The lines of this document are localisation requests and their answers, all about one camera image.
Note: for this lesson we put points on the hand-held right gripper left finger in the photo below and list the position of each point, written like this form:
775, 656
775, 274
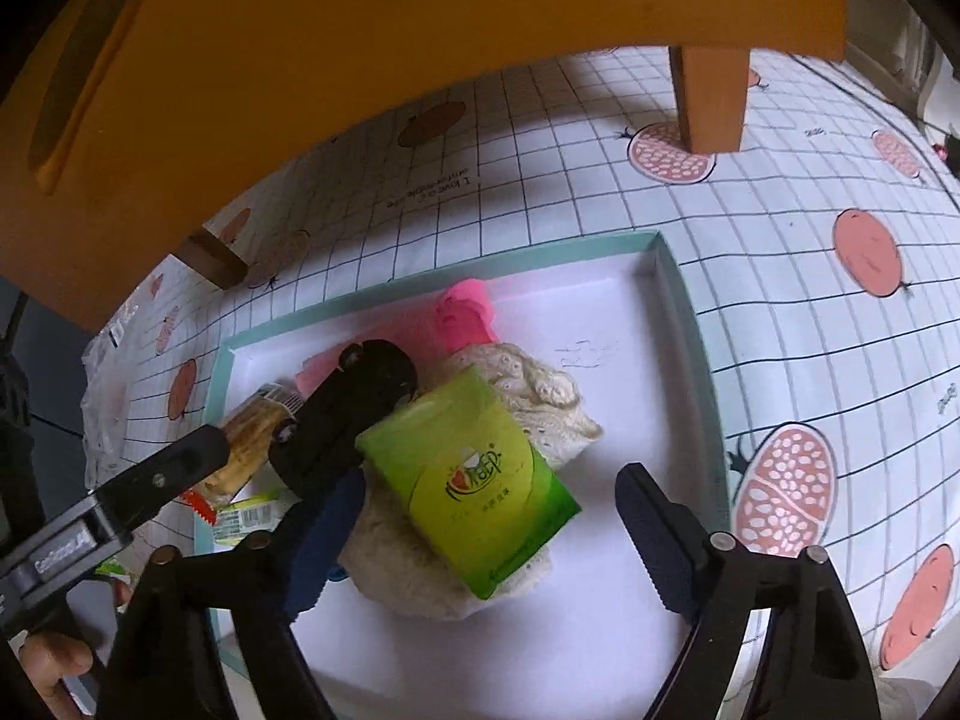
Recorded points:
322, 547

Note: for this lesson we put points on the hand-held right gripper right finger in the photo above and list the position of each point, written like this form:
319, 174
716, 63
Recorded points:
660, 540

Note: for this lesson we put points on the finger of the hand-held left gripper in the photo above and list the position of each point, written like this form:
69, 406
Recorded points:
345, 405
165, 469

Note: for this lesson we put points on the red snack wrapper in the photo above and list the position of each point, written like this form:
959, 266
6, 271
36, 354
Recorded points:
201, 506

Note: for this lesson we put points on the green yellow snack packet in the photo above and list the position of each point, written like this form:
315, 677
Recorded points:
247, 517

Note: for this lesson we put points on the brown snack bar packet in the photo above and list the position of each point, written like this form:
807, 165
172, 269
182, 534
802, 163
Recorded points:
247, 435

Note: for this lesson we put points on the pink plastic toy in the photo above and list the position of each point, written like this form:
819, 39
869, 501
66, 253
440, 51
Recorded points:
465, 315

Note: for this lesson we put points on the green tissue pack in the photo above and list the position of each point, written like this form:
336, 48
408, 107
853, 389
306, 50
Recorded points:
480, 480

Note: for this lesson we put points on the cream lace cloth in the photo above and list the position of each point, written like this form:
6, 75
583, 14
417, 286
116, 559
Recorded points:
544, 390

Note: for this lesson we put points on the orange wooden drawer cabinet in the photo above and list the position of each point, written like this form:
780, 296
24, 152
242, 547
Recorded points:
375, 30

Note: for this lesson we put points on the person's left hand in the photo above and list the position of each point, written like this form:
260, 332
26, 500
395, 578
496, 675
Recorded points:
52, 664

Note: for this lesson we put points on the clear plastic bag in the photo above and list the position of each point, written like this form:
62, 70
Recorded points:
105, 390

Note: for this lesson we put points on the pomegranate print grid cloth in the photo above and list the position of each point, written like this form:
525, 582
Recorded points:
525, 187

